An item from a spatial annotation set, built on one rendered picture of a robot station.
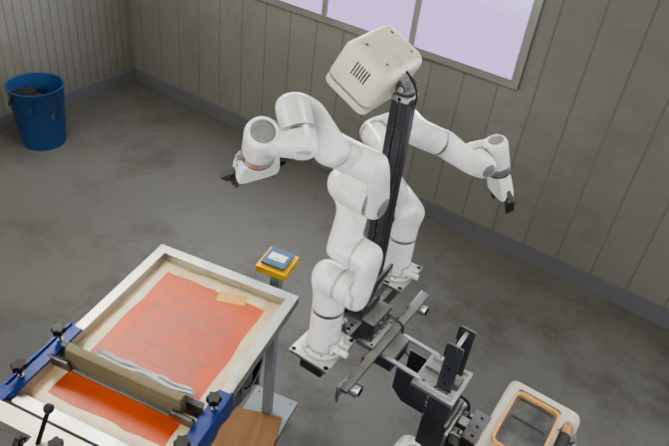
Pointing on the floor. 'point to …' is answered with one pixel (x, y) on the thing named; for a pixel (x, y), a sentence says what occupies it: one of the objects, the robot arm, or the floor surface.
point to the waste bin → (38, 110)
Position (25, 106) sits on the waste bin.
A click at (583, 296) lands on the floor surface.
